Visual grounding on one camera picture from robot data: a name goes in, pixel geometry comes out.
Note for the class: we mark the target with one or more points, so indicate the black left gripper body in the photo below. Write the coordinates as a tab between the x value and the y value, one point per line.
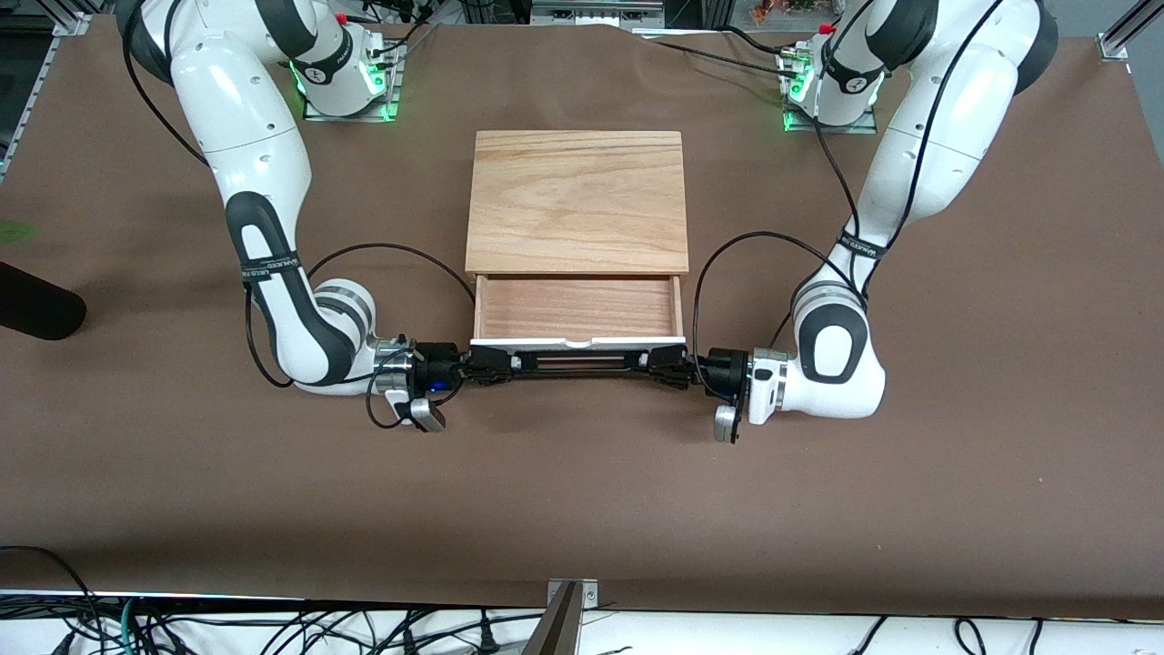
725	368

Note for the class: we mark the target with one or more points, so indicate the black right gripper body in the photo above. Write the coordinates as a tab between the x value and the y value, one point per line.
440	363

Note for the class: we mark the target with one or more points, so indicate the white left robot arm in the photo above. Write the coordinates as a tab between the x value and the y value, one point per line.
928	155

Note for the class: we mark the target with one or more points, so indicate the wooden drawer cabinet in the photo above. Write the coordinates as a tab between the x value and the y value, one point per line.
573	200

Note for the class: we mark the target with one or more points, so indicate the black rounded cylinder object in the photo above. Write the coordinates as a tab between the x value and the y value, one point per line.
36	309

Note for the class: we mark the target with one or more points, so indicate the small metal bracket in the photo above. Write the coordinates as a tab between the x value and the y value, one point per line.
591	596

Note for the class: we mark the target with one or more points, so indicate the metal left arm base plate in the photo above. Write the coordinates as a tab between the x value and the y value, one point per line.
832	128

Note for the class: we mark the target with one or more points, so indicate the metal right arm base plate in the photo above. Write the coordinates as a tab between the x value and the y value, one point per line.
394	91

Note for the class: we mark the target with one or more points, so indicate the metal frame structure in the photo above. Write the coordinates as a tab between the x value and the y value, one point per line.
591	14

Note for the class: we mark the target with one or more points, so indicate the aluminium frame rail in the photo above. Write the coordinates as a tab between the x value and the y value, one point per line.
1128	32
30	95

